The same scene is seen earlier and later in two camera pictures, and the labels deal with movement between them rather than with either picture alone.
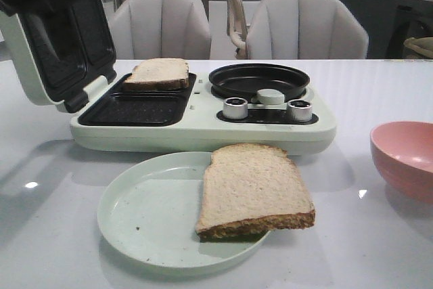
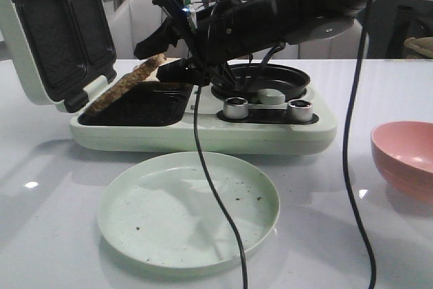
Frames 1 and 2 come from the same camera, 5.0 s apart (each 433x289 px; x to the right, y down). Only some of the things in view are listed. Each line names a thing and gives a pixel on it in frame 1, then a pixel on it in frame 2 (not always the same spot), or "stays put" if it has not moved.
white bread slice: [248, 189] → [120, 84]
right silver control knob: [299, 110] stays put
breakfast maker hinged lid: [65, 50] stays put
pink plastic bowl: [402, 152] stays put
